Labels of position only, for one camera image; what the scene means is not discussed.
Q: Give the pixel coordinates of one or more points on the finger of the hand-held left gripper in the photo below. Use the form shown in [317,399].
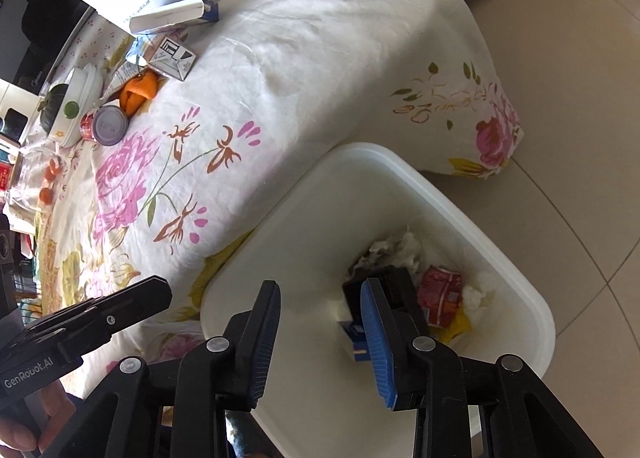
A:
[135,300]

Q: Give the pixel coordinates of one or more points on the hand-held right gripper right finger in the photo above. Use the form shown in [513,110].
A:
[377,348]

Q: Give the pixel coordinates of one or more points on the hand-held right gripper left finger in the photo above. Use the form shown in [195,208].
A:
[261,343]

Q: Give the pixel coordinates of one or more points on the small blue box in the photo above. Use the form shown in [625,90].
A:
[356,338]

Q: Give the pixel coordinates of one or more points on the black plastic tray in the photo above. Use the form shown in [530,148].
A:
[400,288]

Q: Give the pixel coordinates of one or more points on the red drink can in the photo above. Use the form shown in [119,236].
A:
[107,125]
[440,293]

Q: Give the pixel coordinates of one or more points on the yellow wrapper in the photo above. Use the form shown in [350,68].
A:
[460,324]

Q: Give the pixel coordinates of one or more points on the white paper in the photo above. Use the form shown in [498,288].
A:
[407,248]

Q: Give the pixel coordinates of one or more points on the small white tissue ball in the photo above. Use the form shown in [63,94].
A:
[477,294]

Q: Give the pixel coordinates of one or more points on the white plastic bin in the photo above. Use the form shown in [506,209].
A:
[310,218]

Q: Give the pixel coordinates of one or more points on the person's left hand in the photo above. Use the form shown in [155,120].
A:
[55,405]

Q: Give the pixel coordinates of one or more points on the small orange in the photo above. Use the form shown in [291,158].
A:
[54,168]
[46,195]

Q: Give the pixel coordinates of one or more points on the clear glass jar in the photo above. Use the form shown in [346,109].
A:
[27,178]

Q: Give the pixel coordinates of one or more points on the red packet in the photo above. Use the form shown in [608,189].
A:
[4,175]

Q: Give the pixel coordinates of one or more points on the small green fruit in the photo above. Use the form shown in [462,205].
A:
[71,109]

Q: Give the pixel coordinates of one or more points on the orange peel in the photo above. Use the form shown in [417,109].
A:
[137,90]

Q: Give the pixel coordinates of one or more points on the dark green pumpkin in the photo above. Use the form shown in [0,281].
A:
[52,103]

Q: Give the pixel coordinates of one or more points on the white green packet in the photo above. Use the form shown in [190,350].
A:
[117,77]

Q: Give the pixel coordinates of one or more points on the white kitchen appliance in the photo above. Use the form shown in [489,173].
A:
[15,105]

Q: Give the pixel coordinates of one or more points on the white and black small box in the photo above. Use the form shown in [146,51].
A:
[172,58]

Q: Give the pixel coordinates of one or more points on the small white blue carton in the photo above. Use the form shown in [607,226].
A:
[136,50]

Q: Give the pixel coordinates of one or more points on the floral tablecloth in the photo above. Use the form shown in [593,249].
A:
[310,63]

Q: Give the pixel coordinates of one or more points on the blue and white carton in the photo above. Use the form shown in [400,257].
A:
[165,15]

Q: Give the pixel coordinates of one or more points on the black door microwave oven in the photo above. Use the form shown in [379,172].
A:
[45,13]

